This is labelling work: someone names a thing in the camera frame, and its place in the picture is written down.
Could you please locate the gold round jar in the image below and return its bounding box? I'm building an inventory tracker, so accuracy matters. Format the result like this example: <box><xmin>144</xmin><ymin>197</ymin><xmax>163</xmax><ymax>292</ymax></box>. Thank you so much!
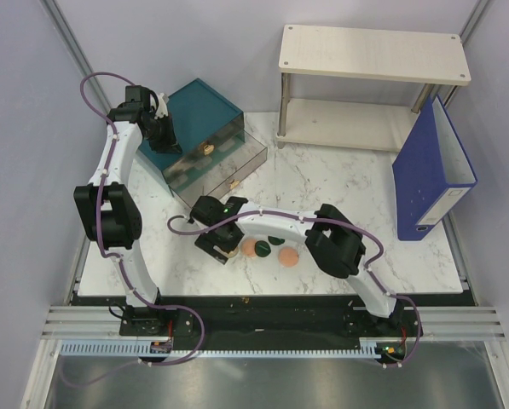
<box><xmin>223</xmin><ymin>248</ymin><xmax>239</xmax><ymax>260</ymax></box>

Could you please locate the teal drawer organizer box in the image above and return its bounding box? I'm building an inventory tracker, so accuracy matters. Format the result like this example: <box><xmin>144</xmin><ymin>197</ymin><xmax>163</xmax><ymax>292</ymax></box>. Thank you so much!
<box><xmin>139</xmin><ymin>78</ymin><xmax>244</xmax><ymax>197</ymax></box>

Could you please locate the dark green puff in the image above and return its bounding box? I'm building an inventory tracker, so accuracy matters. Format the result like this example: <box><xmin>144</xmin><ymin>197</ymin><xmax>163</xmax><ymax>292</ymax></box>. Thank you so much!
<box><xmin>254</xmin><ymin>240</ymin><xmax>271</xmax><ymax>258</ymax></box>
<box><xmin>268</xmin><ymin>236</ymin><xmax>285</xmax><ymax>246</ymax></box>

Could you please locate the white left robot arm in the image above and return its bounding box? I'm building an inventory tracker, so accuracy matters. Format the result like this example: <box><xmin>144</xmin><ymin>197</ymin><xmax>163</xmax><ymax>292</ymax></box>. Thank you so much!
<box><xmin>73</xmin><ymin>84</ymin><xmax>182</xmax><ymax>337</ymax></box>

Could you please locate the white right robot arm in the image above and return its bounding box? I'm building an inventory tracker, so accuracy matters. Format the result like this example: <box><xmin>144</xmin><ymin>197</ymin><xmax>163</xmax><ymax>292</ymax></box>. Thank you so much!
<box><xmin>189</xmin><ymin>196</ymin><xmax>403</xmax><ymax>336</ymax></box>

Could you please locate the peach sponge left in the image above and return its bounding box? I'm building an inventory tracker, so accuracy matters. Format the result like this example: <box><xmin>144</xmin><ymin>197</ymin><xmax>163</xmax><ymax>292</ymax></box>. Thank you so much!
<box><xmin>241</xmin><ymin>238</ymin><xmax>257</xmax><ymax>258</ymax></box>

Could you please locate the peach sponge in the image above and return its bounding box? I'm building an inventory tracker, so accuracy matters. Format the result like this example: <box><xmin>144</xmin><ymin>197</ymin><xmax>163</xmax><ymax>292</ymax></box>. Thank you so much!
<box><xmin>278</xmin><ymin>247</ymin><xmax>299</xmax><ymax>268</ymax></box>
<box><xmin>241</xmin><ymin>238</ymin><xmax>257</xmax><ymax>258</ymax></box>

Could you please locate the peach sponge right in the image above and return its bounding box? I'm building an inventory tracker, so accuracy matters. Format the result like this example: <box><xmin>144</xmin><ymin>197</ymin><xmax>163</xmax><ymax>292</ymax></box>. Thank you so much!
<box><xmin>278</xmin><ymin>247</ymin><xmax>299</xmax><ymax>268</ymax></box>

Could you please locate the beige two-tier shelf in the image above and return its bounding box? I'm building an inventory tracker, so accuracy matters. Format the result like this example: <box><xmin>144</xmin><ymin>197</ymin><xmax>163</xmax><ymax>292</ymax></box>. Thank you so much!
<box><xmin>276</xmin><ymin>25</ymin><xmax>471</xmax><ymax>153</ymax></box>

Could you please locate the blue lever arch binder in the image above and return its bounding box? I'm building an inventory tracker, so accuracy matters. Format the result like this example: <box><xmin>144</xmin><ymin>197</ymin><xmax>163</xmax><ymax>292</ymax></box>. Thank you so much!
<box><xmin>392</xmin><ymin>96</ymin><xmax>477</xmax><ymax>241</ymax></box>

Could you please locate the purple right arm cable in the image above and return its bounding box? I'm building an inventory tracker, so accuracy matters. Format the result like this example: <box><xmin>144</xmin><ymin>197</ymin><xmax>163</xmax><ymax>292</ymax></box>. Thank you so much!
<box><xmin>167</xmin><ymin>208</ymin><xmax>422</xmax><ymax>370</ymax></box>

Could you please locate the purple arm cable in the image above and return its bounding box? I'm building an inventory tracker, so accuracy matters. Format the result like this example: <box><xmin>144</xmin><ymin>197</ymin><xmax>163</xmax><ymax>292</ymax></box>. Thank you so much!
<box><xmin>167</xmin><ymin>208</ymin><xmax>422</xmax><ymax>370</ymax></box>
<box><xmin>60</xmin><ymin>69</ymin><xmax>206</xmax><ymax>388</ymax></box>

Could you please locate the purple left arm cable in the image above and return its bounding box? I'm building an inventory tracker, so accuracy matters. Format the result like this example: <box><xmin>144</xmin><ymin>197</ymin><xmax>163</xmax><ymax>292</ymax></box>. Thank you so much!
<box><xmin>60</xmin><ymin>69</ymin><xmax>206</xmax><ymax>388</ymax></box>

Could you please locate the light blue cable duct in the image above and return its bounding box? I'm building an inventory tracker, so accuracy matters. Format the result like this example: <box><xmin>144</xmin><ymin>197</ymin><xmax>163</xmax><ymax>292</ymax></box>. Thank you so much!
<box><xmin>59</xmin><ymin>339</ymin><xmax>403</xmax><ymax>359</ymax></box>

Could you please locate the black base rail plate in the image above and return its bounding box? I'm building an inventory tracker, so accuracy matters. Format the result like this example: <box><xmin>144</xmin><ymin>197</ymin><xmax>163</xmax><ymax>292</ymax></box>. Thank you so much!
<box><xmin>119</xmin><ymin>305</ymin><xmax>422</xmax><ymax>338</ymax></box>

